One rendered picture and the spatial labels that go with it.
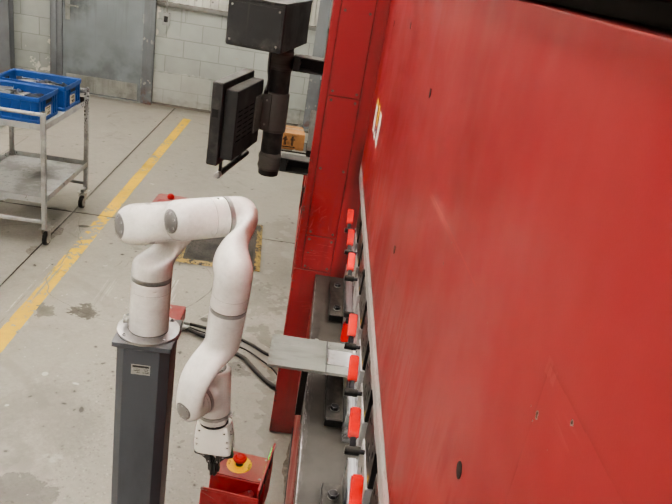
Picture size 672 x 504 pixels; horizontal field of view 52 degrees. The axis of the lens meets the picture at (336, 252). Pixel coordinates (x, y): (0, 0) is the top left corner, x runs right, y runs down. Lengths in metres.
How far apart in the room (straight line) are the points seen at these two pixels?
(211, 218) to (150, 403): 0.82
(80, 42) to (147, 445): 7.64
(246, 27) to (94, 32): 6.66
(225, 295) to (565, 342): 1.17
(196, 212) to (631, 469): 1.34
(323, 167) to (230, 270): 1.32
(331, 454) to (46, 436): 1.72
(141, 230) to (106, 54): 7.60
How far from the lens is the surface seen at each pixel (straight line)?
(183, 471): 3.21
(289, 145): 4.36
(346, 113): 2.76
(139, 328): 2.15
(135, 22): 9.32
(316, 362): 2.14
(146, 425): 2.32
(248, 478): 2.04
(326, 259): 2.96
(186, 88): 9.33
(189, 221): 1.62
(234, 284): 1.58
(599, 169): 0.50
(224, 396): 1.79
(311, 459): 1.98
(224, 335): 1.66
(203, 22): 9.18
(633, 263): 0.43
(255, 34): 2.90
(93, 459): 3.28
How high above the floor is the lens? 2.15
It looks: 23 degrees down
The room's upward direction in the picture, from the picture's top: 10 degrees clockwise
